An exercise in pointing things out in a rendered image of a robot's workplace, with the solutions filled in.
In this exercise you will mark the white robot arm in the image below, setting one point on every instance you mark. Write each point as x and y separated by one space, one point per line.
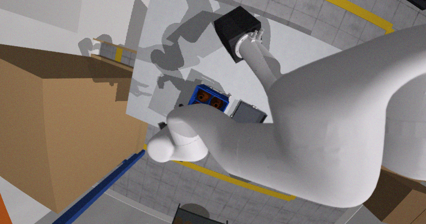
335 121

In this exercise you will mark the dark blue crate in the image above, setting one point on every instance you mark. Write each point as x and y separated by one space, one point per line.
194 98

